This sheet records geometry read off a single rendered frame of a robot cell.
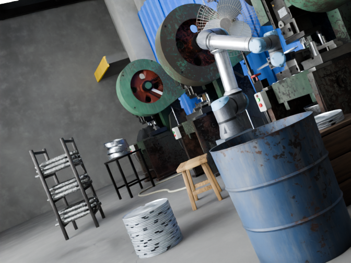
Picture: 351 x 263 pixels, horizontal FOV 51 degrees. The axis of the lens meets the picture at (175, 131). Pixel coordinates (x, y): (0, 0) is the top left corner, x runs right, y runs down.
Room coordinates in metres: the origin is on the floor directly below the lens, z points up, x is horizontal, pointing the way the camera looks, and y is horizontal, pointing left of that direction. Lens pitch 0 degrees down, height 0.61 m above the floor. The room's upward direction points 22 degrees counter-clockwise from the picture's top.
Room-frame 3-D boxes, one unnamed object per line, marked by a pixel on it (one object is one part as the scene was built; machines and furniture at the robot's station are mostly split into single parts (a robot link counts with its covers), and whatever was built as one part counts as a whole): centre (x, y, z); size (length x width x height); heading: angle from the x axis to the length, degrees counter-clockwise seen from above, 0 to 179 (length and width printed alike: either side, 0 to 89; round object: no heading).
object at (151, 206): (2.21, 0.34, 0.24); 0.29 x 0.29 x 0.01
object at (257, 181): (1.45, -0.30, 0.24); 0.42 x 0.42 x 0.48
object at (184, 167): (2.89, -0.03, 0.16); 0.34 x 0.24 x 0.34; 174
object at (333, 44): (2.37, -1.11, 0.76); 0.17 x 0.06 x 0.10; 22
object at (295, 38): (2.53, -1.05, 0.86); 0.20 x 0.16 x 0.05; 22
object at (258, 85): (2.73, -0.71, 0.62); 0.10 x 0.06 x 0.20; 22
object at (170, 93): (5.88, 0.01, 0.87); 1.53 x 0.99 x 1.74; 115
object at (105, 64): (8.32, 0.59, 2.44); 1.25 x 0.92 x 0.27; 22
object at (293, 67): (2.46, -0.88, 0.72); 0.25 x 0.14 x 0.14; 112
